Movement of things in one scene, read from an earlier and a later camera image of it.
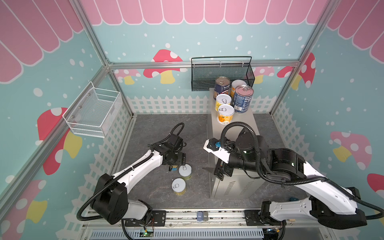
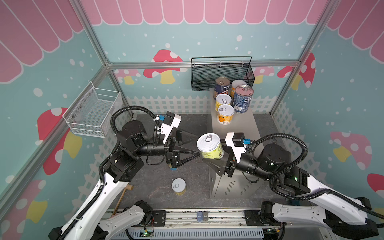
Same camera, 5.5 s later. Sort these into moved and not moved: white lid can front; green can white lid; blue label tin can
Moved: green can white lid
Not moved: white lid can front; blue label tin can
